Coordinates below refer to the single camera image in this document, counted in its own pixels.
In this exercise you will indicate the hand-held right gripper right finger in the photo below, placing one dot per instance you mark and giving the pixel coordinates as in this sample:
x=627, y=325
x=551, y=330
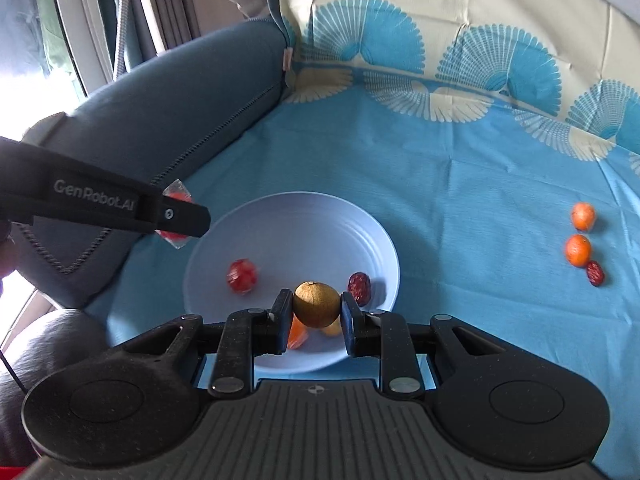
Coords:
x=350, y=325

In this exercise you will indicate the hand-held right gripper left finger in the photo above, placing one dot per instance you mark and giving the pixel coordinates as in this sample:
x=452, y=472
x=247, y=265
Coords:
x=282, y=320

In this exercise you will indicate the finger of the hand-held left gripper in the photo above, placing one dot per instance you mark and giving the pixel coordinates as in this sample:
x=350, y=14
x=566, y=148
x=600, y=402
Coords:
x=185, y=217

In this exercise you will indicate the tan longan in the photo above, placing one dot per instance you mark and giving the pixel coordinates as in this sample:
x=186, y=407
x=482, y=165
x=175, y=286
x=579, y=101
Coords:
x=316, y=305
x=332, y=330

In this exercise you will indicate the small orange kumquat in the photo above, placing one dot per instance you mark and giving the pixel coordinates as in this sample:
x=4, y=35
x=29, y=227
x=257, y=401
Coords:
x=583, y=215
x=578, y=250
x=298, y=335

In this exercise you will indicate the red candy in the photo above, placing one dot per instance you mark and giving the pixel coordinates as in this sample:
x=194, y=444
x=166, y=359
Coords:
x=176, y=191
x=242, y=276

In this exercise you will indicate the dried red date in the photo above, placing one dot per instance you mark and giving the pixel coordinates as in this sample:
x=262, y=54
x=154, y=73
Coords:
x=359, y=287
x=595, y=273

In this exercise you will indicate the pale blue plate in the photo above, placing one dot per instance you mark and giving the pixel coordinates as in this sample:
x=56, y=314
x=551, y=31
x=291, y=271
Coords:
x=300, y=240

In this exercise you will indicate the person's left hand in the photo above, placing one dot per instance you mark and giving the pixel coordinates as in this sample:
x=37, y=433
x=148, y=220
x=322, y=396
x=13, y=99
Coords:
x=6, y=252

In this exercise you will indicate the person's leg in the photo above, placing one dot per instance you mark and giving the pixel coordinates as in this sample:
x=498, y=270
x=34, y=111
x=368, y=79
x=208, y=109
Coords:
x=50, y=350

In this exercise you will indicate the blue fan-print tablecloth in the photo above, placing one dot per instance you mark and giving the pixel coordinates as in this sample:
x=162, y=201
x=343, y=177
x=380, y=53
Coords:
x=450, y=170

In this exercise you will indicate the grey curtain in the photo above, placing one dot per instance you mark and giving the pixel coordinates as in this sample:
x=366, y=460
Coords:
x=165, y=5

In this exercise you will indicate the white window frame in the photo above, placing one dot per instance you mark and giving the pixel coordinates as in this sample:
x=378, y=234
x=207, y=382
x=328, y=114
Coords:
x=80, y=20

